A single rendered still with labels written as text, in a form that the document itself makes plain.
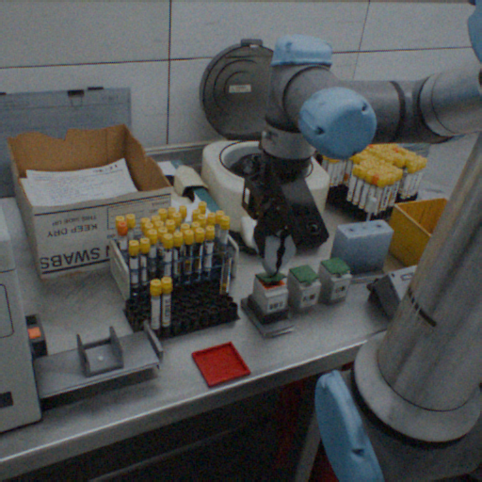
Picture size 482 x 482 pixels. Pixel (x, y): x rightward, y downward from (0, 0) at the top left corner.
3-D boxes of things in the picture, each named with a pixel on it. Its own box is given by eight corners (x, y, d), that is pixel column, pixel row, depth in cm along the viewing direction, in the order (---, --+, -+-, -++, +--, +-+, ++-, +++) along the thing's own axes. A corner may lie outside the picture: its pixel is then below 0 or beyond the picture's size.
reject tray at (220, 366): (209, 388, 80) (209, 384, 79) (191, 356, 84) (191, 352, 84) (250, 375, 83) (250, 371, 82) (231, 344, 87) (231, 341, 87)
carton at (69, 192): (39, 282, 95) (27, 208, 86) (13, 200, 115) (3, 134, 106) (173, 255, 105) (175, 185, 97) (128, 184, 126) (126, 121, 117)
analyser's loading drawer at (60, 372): (11, 413, 70) (6, 387, 67) (4, 377, 75) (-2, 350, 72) (163, 369, 79) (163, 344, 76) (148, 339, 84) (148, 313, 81)
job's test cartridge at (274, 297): (263, 323, 90) (267, 294, 87) (249, 305, 93) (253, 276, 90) (283, 317, 92) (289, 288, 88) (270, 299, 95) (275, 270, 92)
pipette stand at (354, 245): (341, 286, 103) (352, 242, 97) (323, 264, 108) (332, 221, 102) (385, 278, 106) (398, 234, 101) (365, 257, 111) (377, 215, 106)
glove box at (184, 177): (173, 253, 106) (174, 211, 100) (135, 193, 122) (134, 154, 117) (231, 242, 111) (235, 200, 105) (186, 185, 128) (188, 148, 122)
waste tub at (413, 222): (420, 282, 106) (435, 240, 100) (380, 244, 116) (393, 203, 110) (472, 271, 111) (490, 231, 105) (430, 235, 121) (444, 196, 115)
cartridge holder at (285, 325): (265, 339, 89) (267, 323, 87) (239, 304, 95) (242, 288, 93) (293, 330, 91) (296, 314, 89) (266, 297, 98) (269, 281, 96)
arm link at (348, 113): (415, 98, 60) (370, 66, 68) (320, 98, 57) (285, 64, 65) (397, 163, 64) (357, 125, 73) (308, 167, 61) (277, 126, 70)
